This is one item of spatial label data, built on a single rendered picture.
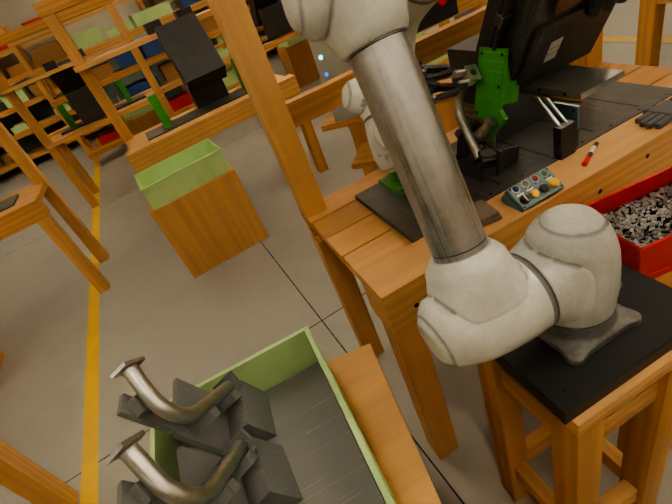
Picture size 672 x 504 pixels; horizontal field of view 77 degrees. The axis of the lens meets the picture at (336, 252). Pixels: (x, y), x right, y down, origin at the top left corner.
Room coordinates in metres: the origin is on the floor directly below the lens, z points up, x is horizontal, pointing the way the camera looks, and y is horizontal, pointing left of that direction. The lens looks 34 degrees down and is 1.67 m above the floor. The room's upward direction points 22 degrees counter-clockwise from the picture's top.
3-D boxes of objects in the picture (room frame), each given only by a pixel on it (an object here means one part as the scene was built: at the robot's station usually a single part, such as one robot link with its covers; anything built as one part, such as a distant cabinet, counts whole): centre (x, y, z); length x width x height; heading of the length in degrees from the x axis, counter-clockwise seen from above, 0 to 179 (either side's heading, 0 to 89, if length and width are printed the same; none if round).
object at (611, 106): (1.33, -0.73, 0.89); 1.10 x 0.42 x 0.02; 102
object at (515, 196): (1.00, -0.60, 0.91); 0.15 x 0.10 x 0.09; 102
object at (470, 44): (1.49, -0.81, 1.07); 0.30 x 0.18 x 0.34; 102
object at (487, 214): (1.00, -0.44, 0.91); 0.10 x 0.08 x 0.03; 2
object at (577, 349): (0.57, -0.43, 0.92); 0.22 x 0.18 x 0.06; 102
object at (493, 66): (1.25, -0.67, 1.17); 0.13 x 0.12 x 0.20; 102
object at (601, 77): (1.25, -0.83, 1.11); 0.39 x 0.16 x 0.03; 12
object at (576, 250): (0.56, -0.40, 1.06); 0.18 x 0.16 x 0.22; 98
